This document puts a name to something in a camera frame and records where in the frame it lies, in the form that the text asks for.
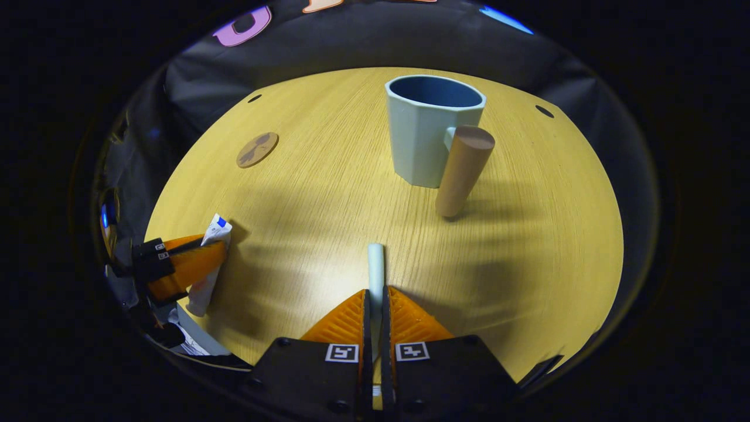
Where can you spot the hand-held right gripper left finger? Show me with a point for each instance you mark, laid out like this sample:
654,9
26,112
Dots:
367,375

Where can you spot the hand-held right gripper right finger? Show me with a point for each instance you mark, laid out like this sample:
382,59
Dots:
388,375

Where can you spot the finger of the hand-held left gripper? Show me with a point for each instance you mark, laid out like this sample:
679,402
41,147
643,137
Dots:
193,266
181,241

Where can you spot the white toothpaste tube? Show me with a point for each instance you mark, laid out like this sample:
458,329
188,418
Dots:
215,231

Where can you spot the pale green toothbrush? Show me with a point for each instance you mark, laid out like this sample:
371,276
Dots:
375,269

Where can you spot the round wooden coaster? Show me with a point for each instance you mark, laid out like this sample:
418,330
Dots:
258,150

